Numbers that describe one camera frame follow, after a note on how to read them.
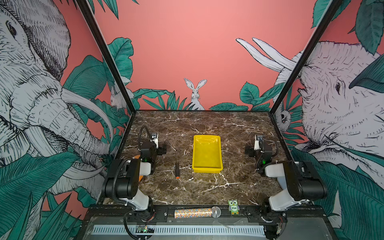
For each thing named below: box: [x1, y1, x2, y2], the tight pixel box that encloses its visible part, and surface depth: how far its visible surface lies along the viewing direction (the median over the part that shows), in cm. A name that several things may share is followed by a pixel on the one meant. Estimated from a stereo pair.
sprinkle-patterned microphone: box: [174, 206, 222, 219], surface depth 73 cm
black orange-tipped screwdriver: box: [175, 150, 181, 180], surface depth 89 cm
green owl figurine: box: [227, 199, 240, 215], surface depth 78 cm
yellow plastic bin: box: [192, 134, 223, 174], surface depth 95 cm
